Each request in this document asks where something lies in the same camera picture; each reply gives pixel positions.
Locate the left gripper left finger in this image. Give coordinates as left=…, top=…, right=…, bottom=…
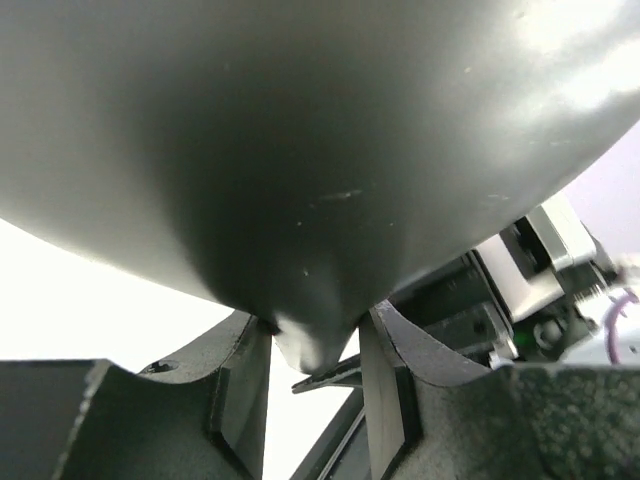
left=52, top=311, right=271, bottom=479

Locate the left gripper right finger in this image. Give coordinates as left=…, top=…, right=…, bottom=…
left=359, top=303, right=639, bottom=479

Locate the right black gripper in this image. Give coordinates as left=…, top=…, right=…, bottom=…
left=291, top=252, right=518, bottom=394

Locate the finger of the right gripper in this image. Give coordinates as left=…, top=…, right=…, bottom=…
left=291, top=389, right=370, bottom=480

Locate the grey shower head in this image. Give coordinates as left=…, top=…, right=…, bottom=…
left=1, top=1, right=639, bottom=373

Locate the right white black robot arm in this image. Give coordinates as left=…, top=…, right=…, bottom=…
left=294, top=253, right=639, bottom=479

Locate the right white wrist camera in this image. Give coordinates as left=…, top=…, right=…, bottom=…
left=476, top=194, right=597, bottom=323

